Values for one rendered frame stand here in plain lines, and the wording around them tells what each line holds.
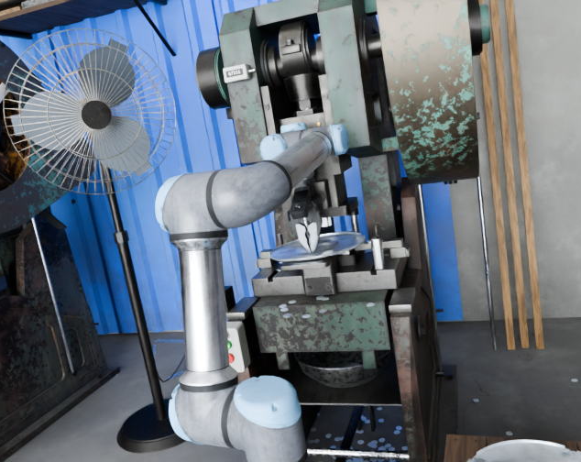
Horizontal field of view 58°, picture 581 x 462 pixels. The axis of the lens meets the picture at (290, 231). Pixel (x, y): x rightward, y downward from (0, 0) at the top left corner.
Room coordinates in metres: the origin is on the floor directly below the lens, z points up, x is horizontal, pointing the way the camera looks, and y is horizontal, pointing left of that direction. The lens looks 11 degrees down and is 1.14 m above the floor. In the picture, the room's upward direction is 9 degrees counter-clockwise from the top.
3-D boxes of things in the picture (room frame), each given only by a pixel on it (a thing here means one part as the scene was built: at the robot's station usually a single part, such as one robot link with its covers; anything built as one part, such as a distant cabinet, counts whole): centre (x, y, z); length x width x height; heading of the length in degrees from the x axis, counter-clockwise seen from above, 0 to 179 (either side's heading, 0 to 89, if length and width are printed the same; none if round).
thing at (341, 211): (1.66, -0.12, 0.86); 0.20 x 0.16 x 0.05; 71
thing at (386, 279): (1.65, -0.11, 0.68); 0.45 x 0.30 x 0.06; 71
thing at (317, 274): (1.49, -0.06, 0.72); 0.25 x 0.14 x 0.14; 161
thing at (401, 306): (1.70, -0.41, 0.45); 0.92 x 0.12 x 0.90; 161
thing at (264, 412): (0.91, 0.10, 0.62); 0.13 x 0.12 x 0.14; 62
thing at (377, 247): (1.47, -0.24, 0.75); 0.03 x 0.03 x 0.10; 71
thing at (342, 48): (1.79, -0.16, 0.83); 0.79 x 0.43 x 1.34; 161
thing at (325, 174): (1.61, -0.10, 1.04); 0.17 x 0.15 x 0.30; 161
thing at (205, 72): (1.75, 0.11, 1.31); 0.22 x 0.12 x 0.22; 161
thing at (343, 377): (1.65, -0.11, 0.36); 0.34 x 0.34 x 0.10
